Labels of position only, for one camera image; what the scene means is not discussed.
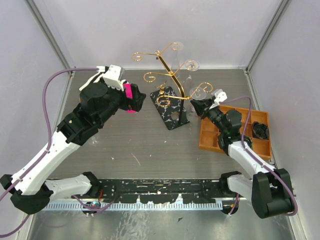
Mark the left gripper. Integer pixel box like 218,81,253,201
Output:
97,76,147,127

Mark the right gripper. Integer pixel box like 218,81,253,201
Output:
191,97,227,134

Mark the clear round wine glass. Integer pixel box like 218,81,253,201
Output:
187,87,207,119

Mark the pink plastic wine glass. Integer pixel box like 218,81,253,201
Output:
123,83,137,114

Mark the gold wine glass rack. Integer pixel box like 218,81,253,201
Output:
131,42,213,131

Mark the clear champagne flute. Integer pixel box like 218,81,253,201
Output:
171,41,184,73
184,59,200,88

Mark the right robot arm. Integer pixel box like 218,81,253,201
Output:
191,97,298,219

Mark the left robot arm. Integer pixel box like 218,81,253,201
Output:
0,80,146,215

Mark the orange compartment tray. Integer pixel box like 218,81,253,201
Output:
198,105,272,161

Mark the black coil bottom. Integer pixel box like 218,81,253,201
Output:
243,135,253,149

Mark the black coil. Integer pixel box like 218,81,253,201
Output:
252,121,270,140
243,135,253,149

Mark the black coil right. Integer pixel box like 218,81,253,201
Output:
252,121,270,140

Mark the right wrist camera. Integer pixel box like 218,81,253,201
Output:
209,89,228,110

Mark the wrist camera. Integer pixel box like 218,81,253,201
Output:
102,64,124,92
209,89,228,110

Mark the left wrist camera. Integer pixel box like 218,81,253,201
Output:
102,64,124,92

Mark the black mounting base plate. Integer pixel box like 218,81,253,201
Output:
76,178,237,205

